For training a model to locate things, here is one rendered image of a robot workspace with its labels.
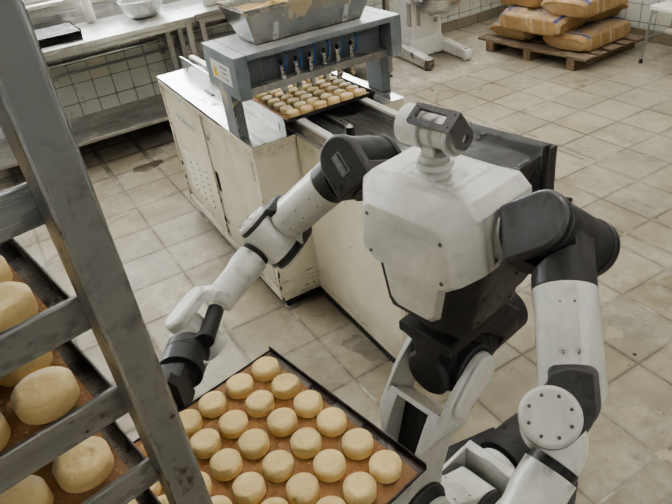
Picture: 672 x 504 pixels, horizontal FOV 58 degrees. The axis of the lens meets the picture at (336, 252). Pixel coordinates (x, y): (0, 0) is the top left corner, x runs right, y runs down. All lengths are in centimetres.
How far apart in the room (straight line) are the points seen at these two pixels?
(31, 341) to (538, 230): 67
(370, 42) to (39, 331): 228
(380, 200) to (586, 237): 33
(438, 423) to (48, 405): 86
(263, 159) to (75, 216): 203
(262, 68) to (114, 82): 308
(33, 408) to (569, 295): 66
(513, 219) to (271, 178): 163
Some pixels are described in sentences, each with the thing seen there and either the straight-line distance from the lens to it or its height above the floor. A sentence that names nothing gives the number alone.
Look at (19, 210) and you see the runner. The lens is 43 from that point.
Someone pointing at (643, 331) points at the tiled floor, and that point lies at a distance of 276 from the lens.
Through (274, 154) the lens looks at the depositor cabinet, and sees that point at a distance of 243.
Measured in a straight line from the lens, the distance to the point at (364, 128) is 241.
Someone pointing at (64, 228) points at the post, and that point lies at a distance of 41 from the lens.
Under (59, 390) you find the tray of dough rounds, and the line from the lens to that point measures 55.
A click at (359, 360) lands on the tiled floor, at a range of 254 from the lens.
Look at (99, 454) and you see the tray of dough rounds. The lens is 61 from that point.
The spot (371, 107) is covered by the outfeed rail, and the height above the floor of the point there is 89.
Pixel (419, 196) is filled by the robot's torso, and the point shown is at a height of 127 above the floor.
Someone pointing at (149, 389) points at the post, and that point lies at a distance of 50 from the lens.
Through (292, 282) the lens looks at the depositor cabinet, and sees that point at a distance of 273.
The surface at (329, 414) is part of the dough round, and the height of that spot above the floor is 97.
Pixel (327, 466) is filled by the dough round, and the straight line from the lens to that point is 99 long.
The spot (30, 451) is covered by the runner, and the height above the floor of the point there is 142.
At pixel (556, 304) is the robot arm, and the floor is 121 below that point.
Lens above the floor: 176
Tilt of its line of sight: 34 degrees down
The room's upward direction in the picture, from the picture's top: 8 degrees counter-clockwise
